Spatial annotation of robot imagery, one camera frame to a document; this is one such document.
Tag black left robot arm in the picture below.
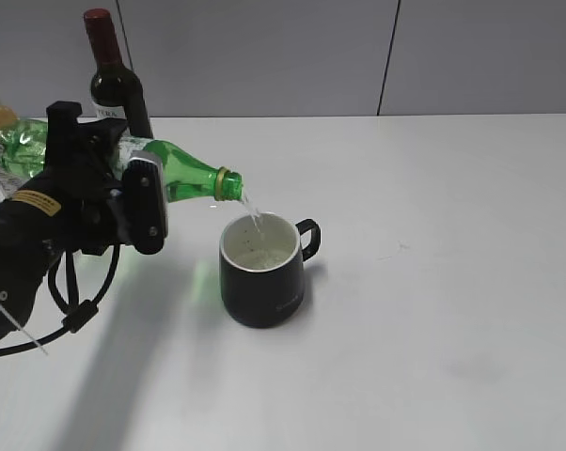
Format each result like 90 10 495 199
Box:
0 101 128 340

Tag green sprite bottle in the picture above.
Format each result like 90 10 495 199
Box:
0 119 244 203

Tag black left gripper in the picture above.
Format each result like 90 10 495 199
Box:
39 101 128 256

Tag dark red wine bottle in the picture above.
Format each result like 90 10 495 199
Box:
83 8 153 138

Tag black ceramic mug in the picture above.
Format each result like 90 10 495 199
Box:
219 212 322 329

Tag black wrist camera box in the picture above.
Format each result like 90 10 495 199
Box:
121 150 168 255

